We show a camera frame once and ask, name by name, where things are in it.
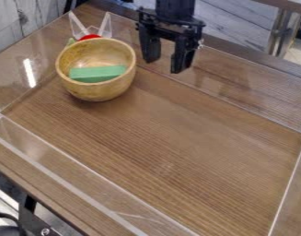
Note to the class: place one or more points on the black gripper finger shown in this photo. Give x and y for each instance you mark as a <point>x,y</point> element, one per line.
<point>184,53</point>
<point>151,45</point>

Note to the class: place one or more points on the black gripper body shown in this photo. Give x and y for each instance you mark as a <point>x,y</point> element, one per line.
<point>169,21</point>

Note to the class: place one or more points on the wooden bowl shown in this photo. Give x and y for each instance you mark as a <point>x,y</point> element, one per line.
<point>96,52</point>

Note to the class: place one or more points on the red fruit with green leaf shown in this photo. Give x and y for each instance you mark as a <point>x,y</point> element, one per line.
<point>87,37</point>

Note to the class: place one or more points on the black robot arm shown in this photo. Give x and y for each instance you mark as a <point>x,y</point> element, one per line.
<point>175,4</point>

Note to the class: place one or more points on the green rectangular block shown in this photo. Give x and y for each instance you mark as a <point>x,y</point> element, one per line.
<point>96,73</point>

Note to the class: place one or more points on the metal table leg background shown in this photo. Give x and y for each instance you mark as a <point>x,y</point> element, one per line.
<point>283,32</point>

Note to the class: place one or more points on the clear acrylic corner bracket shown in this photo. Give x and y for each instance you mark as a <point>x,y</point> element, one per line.
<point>80,30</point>

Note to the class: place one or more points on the clear acrylic tray wall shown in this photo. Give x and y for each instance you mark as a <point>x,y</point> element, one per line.
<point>95,205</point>

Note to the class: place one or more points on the black table leg bracket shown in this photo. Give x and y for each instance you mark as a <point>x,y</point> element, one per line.
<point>32,226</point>

